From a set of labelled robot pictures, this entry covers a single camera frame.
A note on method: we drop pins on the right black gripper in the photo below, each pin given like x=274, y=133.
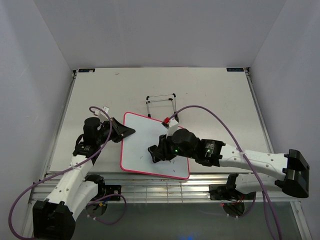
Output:
x=163, y=144

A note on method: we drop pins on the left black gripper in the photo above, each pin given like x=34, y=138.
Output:
x=123, y=130

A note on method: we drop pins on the pink framed whiteboard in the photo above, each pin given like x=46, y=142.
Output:
x=134, y=156

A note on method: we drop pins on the black whiteboard eraser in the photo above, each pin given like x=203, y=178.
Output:
x=153, y=150

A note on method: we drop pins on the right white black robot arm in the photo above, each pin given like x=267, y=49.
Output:
x=286, y=172

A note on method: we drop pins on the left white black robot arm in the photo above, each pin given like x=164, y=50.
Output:
x=55, y=217

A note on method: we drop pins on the left blue table label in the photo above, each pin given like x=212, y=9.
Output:
x=86, y=70

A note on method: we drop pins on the blue table label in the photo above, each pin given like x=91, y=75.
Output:
x=86, y=70
x=234, y=69

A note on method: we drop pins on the right blue table label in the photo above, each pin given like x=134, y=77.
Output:
x=234, y=69

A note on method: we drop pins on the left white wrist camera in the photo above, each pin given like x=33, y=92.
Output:
x=102, y=115

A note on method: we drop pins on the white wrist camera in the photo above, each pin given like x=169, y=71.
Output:
x=172, y=125
x=102, y=115

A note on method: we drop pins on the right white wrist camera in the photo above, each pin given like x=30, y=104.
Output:
x=172, y=125

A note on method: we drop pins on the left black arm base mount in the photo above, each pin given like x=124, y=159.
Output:
x=114, y=191

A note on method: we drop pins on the black wire easel stand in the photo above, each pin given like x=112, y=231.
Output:
x=152, y=100

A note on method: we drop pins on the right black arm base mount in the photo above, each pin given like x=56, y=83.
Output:
x=224, y=192

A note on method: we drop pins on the aluminium table frame rail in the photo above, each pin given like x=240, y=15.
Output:
x=148, y=189

